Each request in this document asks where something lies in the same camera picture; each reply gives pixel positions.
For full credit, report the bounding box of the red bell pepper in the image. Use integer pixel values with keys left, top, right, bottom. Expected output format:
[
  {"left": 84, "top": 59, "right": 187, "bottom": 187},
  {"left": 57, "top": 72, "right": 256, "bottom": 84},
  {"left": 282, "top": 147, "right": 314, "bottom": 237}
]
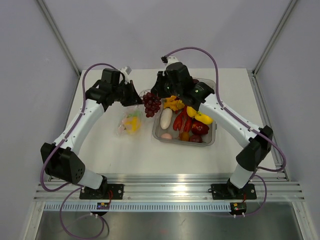
[{"left": 191, "top": 120, "right": 210, "bottom": 135}]

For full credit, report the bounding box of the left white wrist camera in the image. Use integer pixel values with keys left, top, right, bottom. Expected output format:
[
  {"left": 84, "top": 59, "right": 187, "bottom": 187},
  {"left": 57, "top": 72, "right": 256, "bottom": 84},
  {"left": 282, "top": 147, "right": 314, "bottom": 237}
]
[{"left": 120, "top": 66, "right": 132, "bottom": 83}]

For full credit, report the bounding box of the aluminium frame post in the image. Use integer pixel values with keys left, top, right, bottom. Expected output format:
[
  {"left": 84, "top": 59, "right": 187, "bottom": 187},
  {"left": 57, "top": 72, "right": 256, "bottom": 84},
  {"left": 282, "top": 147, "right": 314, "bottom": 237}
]
[
  {"left": 252, "top": 0, "right": 300, "bottom": 77},
  {"left": 35, "top": 0, "right": 81, "bottom": 78}
]

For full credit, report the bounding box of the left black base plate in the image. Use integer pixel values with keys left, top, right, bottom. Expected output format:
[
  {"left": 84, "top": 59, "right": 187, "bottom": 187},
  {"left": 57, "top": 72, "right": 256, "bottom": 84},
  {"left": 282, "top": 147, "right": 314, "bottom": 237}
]
[{"left": 79, "top": 183, "right": 125, "bottom": 200}]

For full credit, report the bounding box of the yellow bell pepper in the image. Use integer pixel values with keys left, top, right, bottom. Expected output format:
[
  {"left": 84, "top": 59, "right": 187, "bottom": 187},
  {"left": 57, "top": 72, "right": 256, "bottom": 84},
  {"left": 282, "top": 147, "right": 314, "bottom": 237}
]
[{"left": 123, "top": 117, "right": 142, "bottom": 135}]

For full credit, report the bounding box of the green bitter gourd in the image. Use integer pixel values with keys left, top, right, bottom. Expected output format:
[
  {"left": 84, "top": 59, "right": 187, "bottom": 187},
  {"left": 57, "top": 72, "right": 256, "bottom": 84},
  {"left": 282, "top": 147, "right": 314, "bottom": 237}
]
[{"left": 126, "top": 110, "right": 142, "bottom": 118}]

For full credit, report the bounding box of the slotted white cable duct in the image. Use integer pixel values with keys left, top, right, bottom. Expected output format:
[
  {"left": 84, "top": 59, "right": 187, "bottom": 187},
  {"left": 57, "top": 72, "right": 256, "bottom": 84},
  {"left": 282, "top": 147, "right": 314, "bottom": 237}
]
[{"left": 44, "top": 201, "right": 231, "bottom": 213}]

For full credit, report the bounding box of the left aluminium frame post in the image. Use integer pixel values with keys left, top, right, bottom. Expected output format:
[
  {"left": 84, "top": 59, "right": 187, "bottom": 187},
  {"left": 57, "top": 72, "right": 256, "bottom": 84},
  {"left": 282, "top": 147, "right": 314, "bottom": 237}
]
[{"left": 35, "top": 0, "right": 81, "bottom": 78}]

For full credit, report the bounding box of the right aluminium frame post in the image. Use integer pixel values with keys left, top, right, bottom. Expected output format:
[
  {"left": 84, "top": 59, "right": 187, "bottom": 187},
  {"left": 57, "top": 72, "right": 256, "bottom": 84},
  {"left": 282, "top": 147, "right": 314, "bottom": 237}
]
[{"left": 252, "top": 0, "right": 300, "bottom": 77}]

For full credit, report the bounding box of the red crayfish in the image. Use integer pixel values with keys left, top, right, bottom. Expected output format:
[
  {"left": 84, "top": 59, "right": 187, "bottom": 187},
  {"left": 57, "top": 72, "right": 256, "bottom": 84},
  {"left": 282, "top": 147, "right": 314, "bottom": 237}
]
[{"left": 172, "top": 106, "right": 193, "bottom": 133}]

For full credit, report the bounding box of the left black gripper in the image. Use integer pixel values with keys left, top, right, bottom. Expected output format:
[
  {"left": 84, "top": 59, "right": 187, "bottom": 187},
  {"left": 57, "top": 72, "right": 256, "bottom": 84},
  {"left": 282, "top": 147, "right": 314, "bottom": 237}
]
[{"left": 112, "top": 80, "right": 143, "bottom": 107}]

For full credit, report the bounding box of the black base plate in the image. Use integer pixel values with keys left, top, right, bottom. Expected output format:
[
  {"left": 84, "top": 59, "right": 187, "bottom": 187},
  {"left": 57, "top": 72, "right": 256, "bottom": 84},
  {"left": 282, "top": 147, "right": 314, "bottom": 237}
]
[
  {"left": 79, "top": 183, "right": 125, "bottom": 200},
  {"left": 207, "top": 183, "right": 257, "bottom": 200}
]

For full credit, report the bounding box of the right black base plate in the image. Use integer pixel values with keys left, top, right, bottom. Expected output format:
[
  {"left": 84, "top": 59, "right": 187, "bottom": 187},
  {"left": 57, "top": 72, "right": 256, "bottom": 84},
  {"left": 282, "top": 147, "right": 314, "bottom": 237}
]
[{"left": 207, "top": 183, "right": 257, "bottom": 200}]

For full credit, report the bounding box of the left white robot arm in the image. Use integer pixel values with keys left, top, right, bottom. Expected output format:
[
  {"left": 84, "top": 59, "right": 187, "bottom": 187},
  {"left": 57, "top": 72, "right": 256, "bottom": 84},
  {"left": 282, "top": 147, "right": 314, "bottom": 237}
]
[{"left": 40, "top": 63, "right": 142, "bottom": 199}]

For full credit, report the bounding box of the aluminium mounting rail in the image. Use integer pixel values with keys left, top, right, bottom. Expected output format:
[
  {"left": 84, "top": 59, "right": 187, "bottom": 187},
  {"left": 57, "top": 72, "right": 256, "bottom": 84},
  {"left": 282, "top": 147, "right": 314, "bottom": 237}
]
[{"left": 33, "top": 172, "right": 306, "bottom": 202}]

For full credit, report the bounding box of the dark red apple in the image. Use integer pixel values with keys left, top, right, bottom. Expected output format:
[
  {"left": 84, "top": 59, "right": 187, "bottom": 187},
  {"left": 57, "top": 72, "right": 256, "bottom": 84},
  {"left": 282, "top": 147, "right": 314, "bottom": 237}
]
[{"left": 189, "top": 134, "right": 203, "bottom": 143}]

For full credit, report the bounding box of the pink egg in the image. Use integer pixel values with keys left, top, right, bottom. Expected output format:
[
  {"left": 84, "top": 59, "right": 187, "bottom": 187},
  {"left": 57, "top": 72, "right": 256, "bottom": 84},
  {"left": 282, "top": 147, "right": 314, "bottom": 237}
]
[{"left": 161, "top": 133, "right": 173, "bottom": 140}]

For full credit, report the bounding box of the dark red grape bunch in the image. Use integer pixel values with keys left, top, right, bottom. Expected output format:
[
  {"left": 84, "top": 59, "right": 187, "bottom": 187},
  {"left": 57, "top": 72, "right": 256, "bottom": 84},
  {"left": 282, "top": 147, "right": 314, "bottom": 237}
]
[{"left": 142, "top": 92, "right": 162, "bottom": 118}]

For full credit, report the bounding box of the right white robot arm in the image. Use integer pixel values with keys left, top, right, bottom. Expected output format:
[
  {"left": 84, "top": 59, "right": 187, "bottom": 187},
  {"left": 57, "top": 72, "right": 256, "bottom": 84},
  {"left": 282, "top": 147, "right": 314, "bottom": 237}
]
[{"left": 151, "top": 61, "right": 273, "bottom": 199}]

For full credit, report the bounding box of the clear pink zip top bag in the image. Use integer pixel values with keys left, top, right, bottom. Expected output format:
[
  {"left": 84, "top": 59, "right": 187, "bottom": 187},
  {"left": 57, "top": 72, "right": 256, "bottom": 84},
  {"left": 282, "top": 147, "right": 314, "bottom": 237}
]
[{"left": 117, "top": 90, "right": 162, "bottom": 135}]

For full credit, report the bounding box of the clear plastic food container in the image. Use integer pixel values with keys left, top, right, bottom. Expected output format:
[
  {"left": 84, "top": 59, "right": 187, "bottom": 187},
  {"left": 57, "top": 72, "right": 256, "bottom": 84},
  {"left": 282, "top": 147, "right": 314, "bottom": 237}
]
[{"left": 152, "top": 93, "right": 217, "bottom": 147}]

